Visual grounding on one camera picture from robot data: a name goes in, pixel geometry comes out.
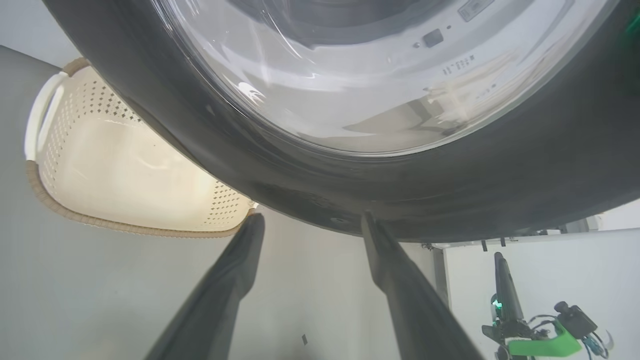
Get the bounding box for white partition board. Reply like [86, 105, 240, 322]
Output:
[434, 227, 640, 360]

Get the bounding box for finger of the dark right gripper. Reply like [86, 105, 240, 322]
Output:
[494, 251, 525, 325]

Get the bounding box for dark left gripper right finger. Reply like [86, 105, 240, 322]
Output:
[361, 211, 483, 360]

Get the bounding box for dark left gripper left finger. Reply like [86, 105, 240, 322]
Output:
[145, 213, 266, 360]

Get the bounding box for white front-load washing machine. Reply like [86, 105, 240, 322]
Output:
[155, 0, 621, 156]

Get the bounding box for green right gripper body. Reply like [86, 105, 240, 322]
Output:
[481, 320, 583, 359]

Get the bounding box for black round glass washer door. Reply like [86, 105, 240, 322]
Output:
[42, 0, 640, 243]

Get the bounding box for grey warning label sticker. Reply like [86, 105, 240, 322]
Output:
[457, 0, 496, 23]

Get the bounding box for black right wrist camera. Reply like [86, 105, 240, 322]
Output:
[554, 301, 598, 341]

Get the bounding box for cream perforated laundry basket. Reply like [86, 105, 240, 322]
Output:
[25, 56, 258, 238]

